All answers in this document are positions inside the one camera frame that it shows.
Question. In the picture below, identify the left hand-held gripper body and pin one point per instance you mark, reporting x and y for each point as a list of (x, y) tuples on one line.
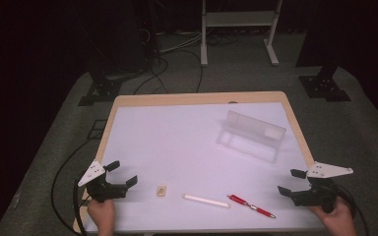
[(103, 191)]

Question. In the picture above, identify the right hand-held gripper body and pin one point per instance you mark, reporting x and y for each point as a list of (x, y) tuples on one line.
[(318, 193)]

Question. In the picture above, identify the red pen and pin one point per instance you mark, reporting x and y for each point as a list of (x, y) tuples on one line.
[(251, 206)]

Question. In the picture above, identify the clear plastic pencil case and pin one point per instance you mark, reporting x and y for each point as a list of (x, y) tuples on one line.
[(252, 139)]

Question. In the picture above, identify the white pen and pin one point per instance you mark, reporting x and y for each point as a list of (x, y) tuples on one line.
[(206, 201)]

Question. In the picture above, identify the person's left hand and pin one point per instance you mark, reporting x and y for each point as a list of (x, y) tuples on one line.
[(102, 214)]

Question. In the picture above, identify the person's right hand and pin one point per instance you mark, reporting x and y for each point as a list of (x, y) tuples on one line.
[(336, 221)]

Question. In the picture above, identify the small beige eraser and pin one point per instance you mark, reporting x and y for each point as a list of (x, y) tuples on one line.
[(161, 190)]

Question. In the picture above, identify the black stand base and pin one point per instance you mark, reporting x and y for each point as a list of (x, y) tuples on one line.
[(103, 90), (325, 88)]

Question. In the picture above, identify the white metal stand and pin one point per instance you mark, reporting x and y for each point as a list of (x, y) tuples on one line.
[(239, 18)]

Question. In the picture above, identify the black square floor frame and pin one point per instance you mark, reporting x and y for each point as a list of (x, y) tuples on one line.
[(96, 129)]

